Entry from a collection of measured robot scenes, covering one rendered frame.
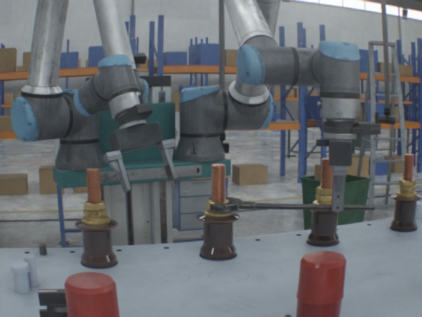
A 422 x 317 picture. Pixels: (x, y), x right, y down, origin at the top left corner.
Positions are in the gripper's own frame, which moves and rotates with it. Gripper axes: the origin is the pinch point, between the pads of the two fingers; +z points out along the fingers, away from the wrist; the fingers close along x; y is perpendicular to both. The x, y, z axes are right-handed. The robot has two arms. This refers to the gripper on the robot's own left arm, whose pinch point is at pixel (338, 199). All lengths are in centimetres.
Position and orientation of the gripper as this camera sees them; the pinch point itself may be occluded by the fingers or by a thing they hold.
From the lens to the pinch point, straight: 112.7
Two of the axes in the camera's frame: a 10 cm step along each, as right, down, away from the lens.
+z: 0.0, 9.9, 1.2
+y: -9.8, -0.2, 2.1
